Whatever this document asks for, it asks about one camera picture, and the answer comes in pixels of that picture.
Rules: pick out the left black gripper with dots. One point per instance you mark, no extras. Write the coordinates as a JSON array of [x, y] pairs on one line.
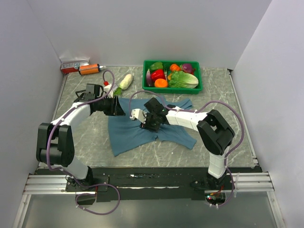
[[115, 109]]

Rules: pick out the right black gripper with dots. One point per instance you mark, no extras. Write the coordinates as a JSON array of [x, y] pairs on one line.
[[147, 127]]

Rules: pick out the blue tank top garment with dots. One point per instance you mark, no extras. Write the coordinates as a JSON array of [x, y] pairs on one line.
[[125, 134]]

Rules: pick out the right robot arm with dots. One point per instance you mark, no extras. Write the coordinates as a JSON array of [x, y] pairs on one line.
[[216, 134]]

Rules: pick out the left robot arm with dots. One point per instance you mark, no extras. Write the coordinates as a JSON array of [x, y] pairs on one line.
[[55, 144]]

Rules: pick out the white daikon radish toy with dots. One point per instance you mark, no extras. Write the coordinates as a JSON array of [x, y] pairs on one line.
[[124, 84]]

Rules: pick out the orange tomato toy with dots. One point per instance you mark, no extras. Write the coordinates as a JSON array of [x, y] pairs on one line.
[[161, 83]]

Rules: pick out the black folding stand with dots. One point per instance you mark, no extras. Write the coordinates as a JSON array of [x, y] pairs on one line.
[[80, 94]]

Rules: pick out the red bell pepper toy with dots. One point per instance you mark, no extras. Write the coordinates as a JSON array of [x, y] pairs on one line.
[[158, 74]]

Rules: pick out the cabbage lettuce toy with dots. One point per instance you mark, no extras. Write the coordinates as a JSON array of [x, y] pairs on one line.
[[180, 79]]

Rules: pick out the green bell pepper toy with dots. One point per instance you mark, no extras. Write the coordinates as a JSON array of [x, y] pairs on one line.
[[156, 66]]

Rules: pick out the orange carrot toy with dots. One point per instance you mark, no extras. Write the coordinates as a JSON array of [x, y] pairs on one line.
[[175, 67]]

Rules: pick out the orange black cylinder tool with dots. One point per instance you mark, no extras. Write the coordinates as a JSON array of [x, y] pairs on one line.
[[90, 69]]

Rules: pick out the purple onion toy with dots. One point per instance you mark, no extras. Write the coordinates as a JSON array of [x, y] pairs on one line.
[[187, 68]]

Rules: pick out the green plastic tray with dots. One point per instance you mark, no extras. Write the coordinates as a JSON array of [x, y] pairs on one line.
[[166, 69]]

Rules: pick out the red white box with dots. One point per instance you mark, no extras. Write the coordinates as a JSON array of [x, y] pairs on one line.
[[71, 67]]

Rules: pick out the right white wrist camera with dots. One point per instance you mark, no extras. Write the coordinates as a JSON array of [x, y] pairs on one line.
[[138, 114]]

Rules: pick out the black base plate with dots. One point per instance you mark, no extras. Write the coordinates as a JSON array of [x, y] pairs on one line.
[[150, 183]]

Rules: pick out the aluminium frame rail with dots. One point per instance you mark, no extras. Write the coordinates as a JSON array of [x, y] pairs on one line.
[[57, 184]]

